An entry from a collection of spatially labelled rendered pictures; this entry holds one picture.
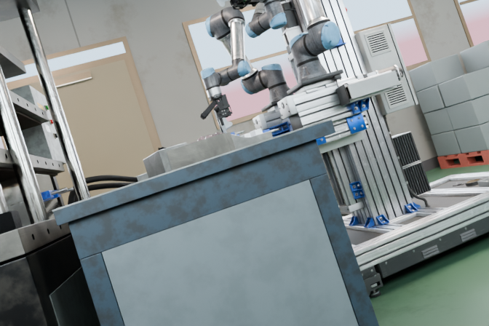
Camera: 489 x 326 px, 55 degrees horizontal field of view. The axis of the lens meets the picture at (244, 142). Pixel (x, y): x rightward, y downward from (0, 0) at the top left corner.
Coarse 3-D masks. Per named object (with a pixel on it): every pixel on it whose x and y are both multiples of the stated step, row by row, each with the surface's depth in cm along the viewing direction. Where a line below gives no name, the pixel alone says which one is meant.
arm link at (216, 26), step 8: (216, 16) 266; (208, 24) 269; (216, 24) 266; (224, 24) 265; (208, 32) 271; (216, 32) 269; (224, 32) 269; (224, 40) 272; (256, 72) 282; (248, 80) 282; (256, 80) 281; (248, 88) 285; (256, 88) 283; (264, 88) 283
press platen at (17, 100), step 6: (12, 96) 174; (18, 96) 182; (12, 102) 171; (18, 102) 179; (24, 102) 188; (18, 108) 183; (24, 108) 185; (30, 108) 194; (36, 108) 205; (30, 114) 198; (36, 114) 202; (42, 114) 213; (42, 120) 216; (48, 120) 221
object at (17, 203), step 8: (40, 176) 172; (48, 176) 183; (8, 184) 158; (16, 184) 158; (40, 184) 168; (48, 184) 179; (8, 192) 157; (16, 192) 158; (8, 200) 157; (16, 200) 158; (48, 200) 172; (56, 200) 183; (8, 208) 157; (16, 208) 157; (24, 208) 158; (48, 208) 168; (56, 208) 179; (24, 216) 157; (48, 216) 165; (24, 224) 157
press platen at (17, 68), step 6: (0, 48) 190; (0, 54) 189; (6, 54) 196; (0, 60) 196; (6, 60) 198; (12, 60) 203; (18, 60) 214; (6, 66) 205; (12, 66) 207; (18, 66) 210; (24, 66) 222; (6, 72) 212; (12, 72) 215; (18, 72) 217; (24, 72) 220; (6, 78) 219
